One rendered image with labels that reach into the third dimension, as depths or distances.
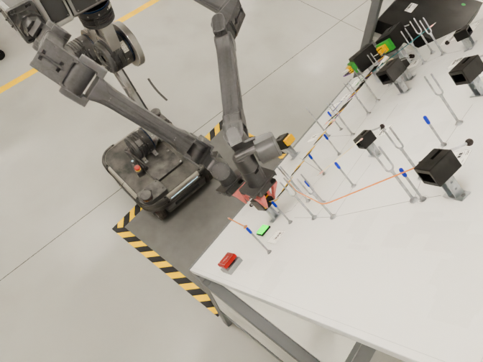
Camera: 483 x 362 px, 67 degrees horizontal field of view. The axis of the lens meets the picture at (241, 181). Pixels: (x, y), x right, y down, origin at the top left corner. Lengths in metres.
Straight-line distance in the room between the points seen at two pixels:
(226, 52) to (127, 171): 1.47
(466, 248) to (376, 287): 0.16
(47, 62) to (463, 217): 0.94
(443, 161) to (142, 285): 1.94
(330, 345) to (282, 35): 2.82
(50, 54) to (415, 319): 0.92
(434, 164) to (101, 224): 2.22
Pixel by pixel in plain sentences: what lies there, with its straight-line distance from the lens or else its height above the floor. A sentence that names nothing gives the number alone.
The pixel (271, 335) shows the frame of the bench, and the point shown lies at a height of 0.80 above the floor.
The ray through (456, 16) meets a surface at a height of 1.13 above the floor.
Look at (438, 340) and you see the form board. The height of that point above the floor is 1.60.
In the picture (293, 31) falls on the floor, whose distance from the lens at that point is 3.64.
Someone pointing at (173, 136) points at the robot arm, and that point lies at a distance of 1.07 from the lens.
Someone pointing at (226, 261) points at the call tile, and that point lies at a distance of 1.09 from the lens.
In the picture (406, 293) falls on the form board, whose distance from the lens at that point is 0.66.
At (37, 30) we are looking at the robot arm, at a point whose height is 1.47.
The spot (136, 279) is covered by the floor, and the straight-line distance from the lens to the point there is 2.38.
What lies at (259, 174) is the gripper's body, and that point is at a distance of 1.00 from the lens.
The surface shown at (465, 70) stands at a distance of 1.01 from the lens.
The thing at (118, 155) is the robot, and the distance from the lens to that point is 2.56.
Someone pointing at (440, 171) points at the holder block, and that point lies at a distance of 0.72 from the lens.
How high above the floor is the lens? 2.14
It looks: 58 degrees down
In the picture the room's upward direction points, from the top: 8 degrees counter-clockwise
